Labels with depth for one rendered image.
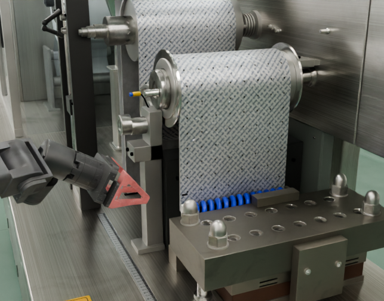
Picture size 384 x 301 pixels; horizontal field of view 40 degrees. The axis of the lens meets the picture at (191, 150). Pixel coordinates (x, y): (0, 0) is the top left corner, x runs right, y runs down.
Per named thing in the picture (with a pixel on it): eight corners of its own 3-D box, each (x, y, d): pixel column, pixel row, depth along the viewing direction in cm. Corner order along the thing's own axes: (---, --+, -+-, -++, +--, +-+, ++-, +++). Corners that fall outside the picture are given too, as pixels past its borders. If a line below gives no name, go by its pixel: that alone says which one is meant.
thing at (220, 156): (179, 210, 102) (178, 119, 96) (282, 192, 111) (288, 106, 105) (180, 211, 101) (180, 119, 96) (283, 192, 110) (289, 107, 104)
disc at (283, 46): (261, 105, 118) (264, 38, 113) (263, 105, 118) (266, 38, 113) (298, 122, 105) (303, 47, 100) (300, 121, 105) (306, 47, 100)
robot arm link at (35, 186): (27, 185, 79) (0, 141, 81) (-4, 226, 85) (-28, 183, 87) (85, 172, 89) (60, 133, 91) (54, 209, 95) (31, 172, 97)
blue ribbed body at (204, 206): (187, 215, 102) (187, 199, 101) (282, 198, 110) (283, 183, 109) (194, 223, 99) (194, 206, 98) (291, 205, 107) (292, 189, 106)
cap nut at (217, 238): (203, 242, 88) (203, 217, 87) (223, 237, 89) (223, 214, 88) (212, 252, 85) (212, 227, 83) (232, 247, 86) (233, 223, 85)
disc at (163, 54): (153, 117, 108) (151, 44, 103) (155, 116, 108) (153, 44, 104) (179, 137, 95) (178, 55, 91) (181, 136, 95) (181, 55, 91)
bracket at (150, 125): (129, 245, 113) (123, 107, 104) (157, 239, 116) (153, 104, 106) (135, 255, 109) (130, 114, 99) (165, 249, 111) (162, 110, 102)
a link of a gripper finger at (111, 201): (143, 221, 93) (97, 204, 89) (131, 206, 99) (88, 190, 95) (160, 187, 93) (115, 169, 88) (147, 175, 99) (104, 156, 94)
